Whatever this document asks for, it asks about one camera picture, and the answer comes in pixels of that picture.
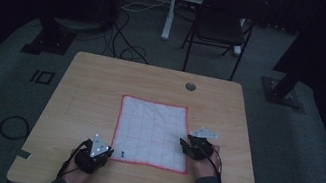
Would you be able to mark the white desk frame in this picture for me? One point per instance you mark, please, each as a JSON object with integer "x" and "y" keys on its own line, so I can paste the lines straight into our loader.
{"x": 174, "y": 8}

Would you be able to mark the black folding chair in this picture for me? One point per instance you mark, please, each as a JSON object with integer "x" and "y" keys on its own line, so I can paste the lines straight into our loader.
{"x": 220, "y": 23}

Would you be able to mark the person's left hand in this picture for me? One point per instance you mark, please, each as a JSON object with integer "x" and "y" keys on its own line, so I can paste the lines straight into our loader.
{"x": 76, "y": 176}

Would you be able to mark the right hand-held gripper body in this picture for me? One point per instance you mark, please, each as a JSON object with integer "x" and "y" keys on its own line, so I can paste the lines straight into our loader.
{"x": 200, "y": 149}

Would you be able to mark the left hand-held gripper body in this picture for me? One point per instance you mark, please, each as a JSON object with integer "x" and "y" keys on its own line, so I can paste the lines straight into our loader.
{"x": 88, "y": 159}

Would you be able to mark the grey round floor base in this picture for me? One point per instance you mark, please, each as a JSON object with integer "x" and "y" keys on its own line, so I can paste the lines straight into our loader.
{"x": 78, "y": 24}

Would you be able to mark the person's right hand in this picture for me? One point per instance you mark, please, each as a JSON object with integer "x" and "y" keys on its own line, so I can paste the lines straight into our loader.
{"x": 205, "y": 168}

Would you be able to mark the white cloth with red grid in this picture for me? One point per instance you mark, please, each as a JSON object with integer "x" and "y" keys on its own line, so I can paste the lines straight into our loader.
{"x": 150, "y": 133}

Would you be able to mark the grey tape piece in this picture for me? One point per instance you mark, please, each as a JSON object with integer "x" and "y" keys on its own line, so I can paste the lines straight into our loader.
{"x": 23, "y": 154}

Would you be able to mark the black stand base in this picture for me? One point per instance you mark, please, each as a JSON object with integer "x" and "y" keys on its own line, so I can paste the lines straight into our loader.
{"x": 282, "y": 92}
{"x": 49, "y": 41}

